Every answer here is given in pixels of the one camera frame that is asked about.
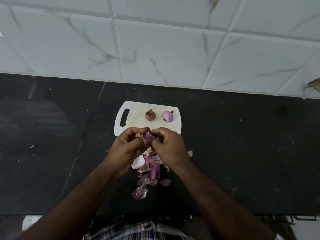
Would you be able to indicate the person's left hand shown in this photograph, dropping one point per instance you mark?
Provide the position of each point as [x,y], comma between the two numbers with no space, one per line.
[125,149]

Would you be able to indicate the person's right hand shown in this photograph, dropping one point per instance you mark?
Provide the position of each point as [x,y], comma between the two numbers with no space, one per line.
[170,149]

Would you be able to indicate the person's right thumb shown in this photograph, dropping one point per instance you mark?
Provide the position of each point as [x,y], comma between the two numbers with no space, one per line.
[156,143]

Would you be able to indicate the person's left thumb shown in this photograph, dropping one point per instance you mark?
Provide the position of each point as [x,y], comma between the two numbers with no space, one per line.
[140,150]

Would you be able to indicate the purple onion being peeled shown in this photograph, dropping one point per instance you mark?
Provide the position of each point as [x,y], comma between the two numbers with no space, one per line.
[148,139]

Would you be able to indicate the person's right forearm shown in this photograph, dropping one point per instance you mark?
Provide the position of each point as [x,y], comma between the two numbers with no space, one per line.
[225,204]

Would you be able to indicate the person's left forearm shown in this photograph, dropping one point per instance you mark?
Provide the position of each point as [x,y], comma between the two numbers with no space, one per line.
[72,204]

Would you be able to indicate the pile of onion peels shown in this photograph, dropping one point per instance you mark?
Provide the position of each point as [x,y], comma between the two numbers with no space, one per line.
[150,169]

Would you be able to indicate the unpeeled red onion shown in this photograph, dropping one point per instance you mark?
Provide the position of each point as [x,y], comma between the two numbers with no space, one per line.
[150,114]

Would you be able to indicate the white plastic cutting board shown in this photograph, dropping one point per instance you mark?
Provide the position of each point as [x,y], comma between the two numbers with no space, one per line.
[140,117]

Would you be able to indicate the plaid shirt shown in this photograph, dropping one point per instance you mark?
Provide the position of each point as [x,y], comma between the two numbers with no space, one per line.
[140,232]

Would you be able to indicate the brown object at wall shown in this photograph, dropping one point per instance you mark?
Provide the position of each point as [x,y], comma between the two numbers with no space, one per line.
[313,84]

